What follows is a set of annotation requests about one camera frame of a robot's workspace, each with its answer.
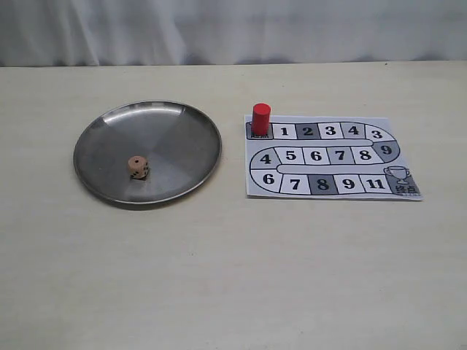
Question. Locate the red cylinder game piece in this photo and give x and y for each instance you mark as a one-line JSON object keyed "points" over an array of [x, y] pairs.
{"points": [[260, 119]]}

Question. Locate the wooden die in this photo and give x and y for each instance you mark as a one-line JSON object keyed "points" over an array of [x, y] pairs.
{"points": [[138, 167]]}

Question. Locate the round steel plate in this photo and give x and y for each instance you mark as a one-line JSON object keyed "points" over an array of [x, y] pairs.
{"points": [[182, 145]]}

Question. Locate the paper game board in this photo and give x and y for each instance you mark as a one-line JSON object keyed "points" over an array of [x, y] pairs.
{"points": [[327, 157]]}

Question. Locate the white backdrop curtain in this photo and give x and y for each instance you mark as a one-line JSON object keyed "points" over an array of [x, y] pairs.
{"points": [[111, 33]]}

